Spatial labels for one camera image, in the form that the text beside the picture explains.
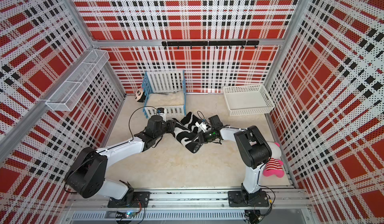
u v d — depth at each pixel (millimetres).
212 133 809
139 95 1108
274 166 760
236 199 722
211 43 888
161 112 780
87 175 432
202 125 883
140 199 734
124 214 693
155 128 680
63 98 688
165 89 1226
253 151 495
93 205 722
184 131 904
